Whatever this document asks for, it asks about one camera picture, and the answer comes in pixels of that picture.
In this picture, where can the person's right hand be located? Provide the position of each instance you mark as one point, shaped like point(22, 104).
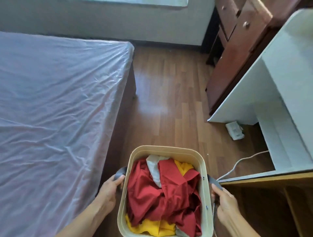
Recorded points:
point(226, 204)

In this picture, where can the person's left hand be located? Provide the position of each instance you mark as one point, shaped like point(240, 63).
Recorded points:
point(107, 193)

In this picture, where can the person's left thumb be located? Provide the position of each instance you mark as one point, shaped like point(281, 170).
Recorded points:
point(117, 181)

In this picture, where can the person's right thumb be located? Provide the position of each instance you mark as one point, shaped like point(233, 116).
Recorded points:
point(218, 191)

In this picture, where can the person's right forearm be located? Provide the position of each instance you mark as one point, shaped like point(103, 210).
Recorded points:
point(238, 225)

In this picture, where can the person's left forearm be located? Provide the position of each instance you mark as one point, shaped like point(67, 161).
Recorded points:
point(82, 222)

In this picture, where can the white garment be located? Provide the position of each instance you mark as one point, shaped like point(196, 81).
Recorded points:
point(154, 168)

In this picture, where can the red garment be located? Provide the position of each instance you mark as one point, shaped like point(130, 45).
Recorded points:
point(168, 193)

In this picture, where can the light wooden table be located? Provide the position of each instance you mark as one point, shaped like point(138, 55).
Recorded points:
point(273, 205)

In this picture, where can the yellow garment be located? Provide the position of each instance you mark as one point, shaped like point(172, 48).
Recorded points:
point(151, 228)

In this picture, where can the white power strip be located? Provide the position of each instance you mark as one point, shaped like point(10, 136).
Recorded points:
point(234, 130)

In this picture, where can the bed with light purple sheet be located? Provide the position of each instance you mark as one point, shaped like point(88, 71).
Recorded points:
point(56, 117)

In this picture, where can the white desk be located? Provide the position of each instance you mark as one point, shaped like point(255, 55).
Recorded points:
point(281, 97)

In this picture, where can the brown wooden dresser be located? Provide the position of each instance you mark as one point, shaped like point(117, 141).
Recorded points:
point(240, 41)

